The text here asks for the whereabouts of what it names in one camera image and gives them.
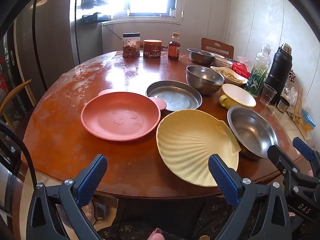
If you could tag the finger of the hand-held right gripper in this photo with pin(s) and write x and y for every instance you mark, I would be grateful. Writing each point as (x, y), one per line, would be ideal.
(287, 165)
(303, 148)

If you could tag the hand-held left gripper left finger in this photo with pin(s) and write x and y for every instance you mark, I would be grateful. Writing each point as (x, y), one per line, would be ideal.
(92, 177)

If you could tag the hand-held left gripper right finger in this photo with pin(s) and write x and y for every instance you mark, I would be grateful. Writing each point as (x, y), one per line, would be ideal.
(223, 180)

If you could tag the large steel bowl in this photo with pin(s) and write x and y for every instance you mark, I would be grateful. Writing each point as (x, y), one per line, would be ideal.
(252, 132)

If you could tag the yellow shell-shaped plate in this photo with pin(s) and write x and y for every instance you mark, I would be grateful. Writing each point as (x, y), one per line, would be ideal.
(185, 142)

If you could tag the pink bear-shaped plate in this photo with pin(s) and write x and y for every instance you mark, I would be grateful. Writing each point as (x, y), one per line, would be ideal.
(120, 115)

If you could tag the round metal pan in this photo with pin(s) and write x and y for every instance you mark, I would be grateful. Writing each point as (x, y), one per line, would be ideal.
(175, 97)

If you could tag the deep steel bowl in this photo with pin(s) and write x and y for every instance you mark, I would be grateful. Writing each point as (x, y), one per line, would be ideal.
(202, 77)

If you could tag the person's right hand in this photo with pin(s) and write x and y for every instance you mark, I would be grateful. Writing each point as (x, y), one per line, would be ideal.
(310, 173)

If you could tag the person's left hand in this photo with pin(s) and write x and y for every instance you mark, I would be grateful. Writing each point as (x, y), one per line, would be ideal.
(156, 234)

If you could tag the blue paper liners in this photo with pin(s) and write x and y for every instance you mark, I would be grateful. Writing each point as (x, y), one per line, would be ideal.
(308, 120)

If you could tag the chopsticks packet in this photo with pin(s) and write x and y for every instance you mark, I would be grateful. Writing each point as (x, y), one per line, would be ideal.
(298, 105)

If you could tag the person's dark floral clothing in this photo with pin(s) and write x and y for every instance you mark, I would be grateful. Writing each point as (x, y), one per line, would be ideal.
(200, 217)

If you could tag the small steel cup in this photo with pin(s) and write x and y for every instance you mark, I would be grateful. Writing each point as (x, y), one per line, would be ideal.
(283, 105)

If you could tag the clear plastic cup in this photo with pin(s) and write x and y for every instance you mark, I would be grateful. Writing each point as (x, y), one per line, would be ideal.
(268, 95)

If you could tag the black thermos flask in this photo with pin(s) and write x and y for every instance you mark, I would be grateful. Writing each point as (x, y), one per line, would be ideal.
(278, 75)

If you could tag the green plastic bottle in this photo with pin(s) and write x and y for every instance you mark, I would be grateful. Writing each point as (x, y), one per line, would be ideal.
(257, 80)

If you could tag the red packet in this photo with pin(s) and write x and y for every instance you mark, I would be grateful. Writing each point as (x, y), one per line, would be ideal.
(240, 70)

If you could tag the white oblong dish with food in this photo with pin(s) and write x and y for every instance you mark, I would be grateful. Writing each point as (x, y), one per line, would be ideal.
(230, 76)

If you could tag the white ceramic bowl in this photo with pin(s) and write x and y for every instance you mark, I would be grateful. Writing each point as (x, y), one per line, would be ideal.
(223, 63)

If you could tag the small steel bowl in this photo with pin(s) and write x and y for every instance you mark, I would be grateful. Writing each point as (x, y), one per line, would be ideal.
(200, 56)

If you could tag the wooden chair with cutout back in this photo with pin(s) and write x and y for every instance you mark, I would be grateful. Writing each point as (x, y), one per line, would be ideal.
(217, 45)

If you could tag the clear jar with black lid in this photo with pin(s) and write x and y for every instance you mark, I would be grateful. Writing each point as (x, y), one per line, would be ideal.
(131, 46)

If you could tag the brown sauce bottle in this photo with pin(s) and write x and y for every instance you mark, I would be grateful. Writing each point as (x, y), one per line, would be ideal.
(174, 50)

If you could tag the glass door with red decals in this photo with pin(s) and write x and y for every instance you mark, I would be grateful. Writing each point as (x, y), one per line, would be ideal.
(6, 67)

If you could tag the jar with orange lid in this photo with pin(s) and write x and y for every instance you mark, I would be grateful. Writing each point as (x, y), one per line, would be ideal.
(152, 50)

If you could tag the grey refrigerator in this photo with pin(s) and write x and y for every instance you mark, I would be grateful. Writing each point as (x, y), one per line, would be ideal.
(50, 42)

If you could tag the black shelf basket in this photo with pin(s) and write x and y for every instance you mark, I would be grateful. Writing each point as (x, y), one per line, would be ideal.
(96, 17)

